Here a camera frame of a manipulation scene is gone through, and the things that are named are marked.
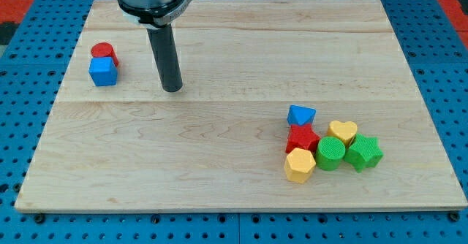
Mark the blue triangle block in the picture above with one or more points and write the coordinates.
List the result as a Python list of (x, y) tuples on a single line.
[(299, 115)]

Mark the blue cube block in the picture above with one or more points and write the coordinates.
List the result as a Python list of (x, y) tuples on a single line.
[(103, 71)]

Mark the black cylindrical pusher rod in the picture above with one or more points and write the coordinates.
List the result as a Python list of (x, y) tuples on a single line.
[(165, 55)]

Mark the red cylinder block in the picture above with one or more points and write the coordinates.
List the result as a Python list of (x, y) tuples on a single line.
[(104, 49)]

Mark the yellow hexagon block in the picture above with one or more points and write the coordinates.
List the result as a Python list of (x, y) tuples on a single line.
[(299, 165)]

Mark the green cylinder block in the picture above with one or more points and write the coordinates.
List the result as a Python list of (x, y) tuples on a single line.
[(329, 153)]

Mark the wooden board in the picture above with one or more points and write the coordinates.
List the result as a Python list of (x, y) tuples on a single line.
[(218, 144)]

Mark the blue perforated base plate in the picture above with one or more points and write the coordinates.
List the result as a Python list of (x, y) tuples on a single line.
[(34, 64)]

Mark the yellow heart block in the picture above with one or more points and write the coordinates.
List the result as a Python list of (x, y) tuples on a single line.
[(344, 131)]

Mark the green star block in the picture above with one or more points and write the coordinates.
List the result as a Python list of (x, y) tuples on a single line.
[(364, 152)]

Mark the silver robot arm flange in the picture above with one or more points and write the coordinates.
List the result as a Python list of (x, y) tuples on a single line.
[(153, 14)]

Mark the red star block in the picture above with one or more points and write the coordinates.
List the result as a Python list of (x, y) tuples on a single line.
[(303, 137)]

